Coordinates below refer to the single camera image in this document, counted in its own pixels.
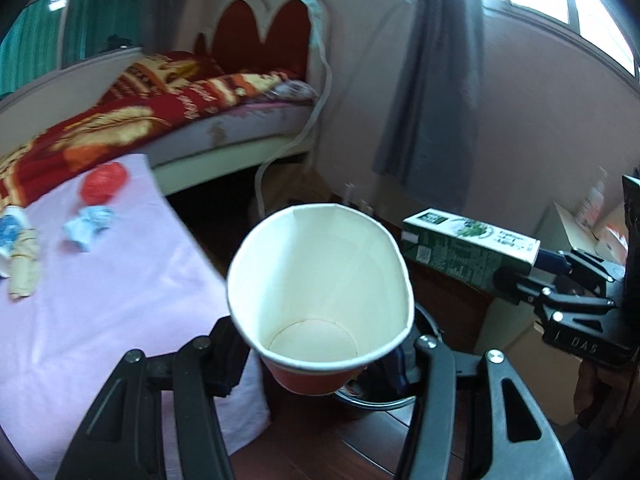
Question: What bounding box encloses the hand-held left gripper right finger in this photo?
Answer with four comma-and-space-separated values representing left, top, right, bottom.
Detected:
394, 335, 576, 480

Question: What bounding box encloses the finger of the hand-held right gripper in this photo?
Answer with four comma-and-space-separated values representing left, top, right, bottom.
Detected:
535, 249, 627, 287
494, 266, 616, 314

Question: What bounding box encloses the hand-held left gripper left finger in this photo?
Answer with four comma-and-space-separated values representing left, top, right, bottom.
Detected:
57, 316, 251, 480

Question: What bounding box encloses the black trash bin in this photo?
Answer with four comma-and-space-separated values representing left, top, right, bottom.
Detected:
332, 302, 446, 413

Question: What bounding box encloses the green milk carton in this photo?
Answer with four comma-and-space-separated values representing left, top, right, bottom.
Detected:
402, 208, 542, 291

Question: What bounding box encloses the white paper cup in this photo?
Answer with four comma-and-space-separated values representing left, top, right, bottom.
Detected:
226, 202, 416, 397

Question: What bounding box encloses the red plastic bag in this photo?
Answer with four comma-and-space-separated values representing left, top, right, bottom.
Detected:
80, 164, 130, 207

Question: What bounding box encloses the white blue snack packet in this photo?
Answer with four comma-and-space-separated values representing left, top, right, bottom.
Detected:
0, 205, 31, 278

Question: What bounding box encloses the white orange packet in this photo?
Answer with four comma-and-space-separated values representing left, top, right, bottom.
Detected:
595, 220, 628, 261

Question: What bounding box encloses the large beige cardboard box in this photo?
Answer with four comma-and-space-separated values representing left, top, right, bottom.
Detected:
477, 200, 628, 426

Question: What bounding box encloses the white pump bottle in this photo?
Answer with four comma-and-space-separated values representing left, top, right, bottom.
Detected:
575, 167, 608, 233

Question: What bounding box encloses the pink tablecloth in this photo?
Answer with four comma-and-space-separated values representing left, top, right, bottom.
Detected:
0, 152, 273, 480

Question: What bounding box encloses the blue white crumpled wrapper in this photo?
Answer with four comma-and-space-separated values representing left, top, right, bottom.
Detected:
62, 205, 115, 252

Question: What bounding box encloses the white router with antennas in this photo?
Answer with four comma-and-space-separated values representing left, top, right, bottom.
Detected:
344, 184, 377, 212

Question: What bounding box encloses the grey curtain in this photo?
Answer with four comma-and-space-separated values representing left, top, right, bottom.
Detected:
372, 0, 486, 206
137, 0, 191, 53

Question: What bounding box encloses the beige crumpled paper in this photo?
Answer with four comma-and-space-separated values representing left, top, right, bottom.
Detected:
7, 227, 42, 301

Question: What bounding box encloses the white mattress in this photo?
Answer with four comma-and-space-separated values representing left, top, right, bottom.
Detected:
150, 102, 316, 166

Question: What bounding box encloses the red gold printed blanket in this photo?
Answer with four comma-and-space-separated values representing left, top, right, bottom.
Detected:
0, 51, 306, 208

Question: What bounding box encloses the cream bed with red headboard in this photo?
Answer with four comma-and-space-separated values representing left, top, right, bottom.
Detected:
0, 0, 336, 196

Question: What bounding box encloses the green tinted window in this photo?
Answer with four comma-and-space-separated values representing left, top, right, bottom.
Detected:
0, 0, 151, 101

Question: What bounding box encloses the long white cable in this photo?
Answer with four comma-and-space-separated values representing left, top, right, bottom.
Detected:
255, 0, 333, 221

